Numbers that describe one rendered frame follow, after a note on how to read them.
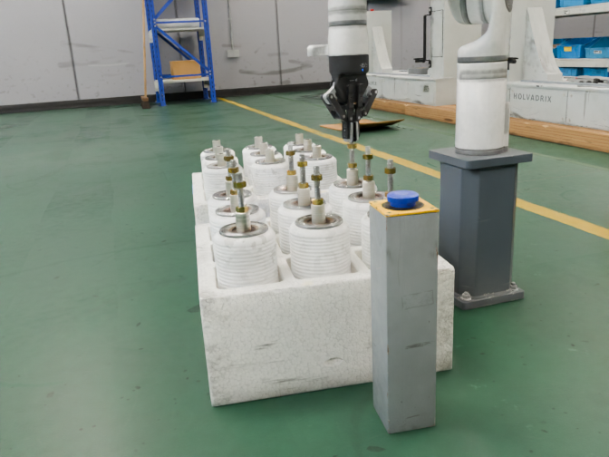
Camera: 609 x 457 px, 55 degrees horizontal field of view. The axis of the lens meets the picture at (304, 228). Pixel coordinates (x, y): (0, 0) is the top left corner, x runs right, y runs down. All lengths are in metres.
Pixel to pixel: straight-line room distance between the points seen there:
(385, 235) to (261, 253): 0.22
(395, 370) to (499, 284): 0.49
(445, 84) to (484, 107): 3.13
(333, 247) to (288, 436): 0.28
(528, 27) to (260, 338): 3.06
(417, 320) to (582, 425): 0.28
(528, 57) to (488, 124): 2.55
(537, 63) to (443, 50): 0.85
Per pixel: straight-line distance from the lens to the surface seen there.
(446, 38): 4.28
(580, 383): 1.02
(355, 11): 1.10
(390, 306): 0.76
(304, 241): 0.88
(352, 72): 1.10
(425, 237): 0.74
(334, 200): 1.14
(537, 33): 3.70
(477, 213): 1.16
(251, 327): 0.87
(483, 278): 1.22
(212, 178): 1.40
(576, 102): 3.16
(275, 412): 0.91
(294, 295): 0.86
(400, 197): 0.74
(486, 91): 1.15
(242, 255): 0.86
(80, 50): 7.27
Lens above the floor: 0.51
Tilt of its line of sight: 17 degrees down
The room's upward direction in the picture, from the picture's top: 3 degrees counter-clockwise
